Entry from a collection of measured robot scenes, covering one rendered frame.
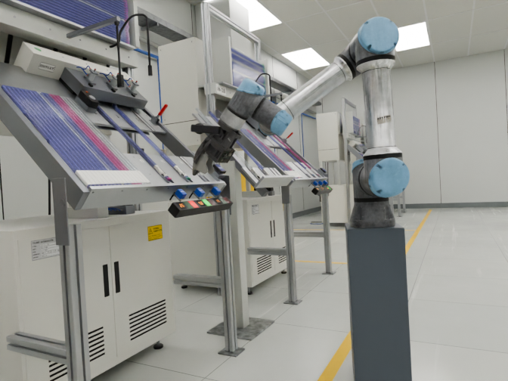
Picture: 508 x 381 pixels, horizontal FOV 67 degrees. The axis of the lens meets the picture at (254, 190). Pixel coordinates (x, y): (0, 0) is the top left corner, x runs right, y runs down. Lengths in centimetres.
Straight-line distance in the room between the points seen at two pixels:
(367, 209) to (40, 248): 106
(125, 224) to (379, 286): 97
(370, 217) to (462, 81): 772
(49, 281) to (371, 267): 104
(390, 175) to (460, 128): 763
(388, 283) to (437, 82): 779
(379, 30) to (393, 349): 100
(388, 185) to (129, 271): 103
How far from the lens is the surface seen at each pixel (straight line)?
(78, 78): 165
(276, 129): 118
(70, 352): 116
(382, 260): 133
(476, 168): 877
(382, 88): 125
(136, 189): 120
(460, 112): 884
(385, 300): 137
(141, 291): 170
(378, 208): 134
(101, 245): 153
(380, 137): 122
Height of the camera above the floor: 72
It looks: 1 degrees down
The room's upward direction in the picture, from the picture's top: 3 degrees counter-clockwise
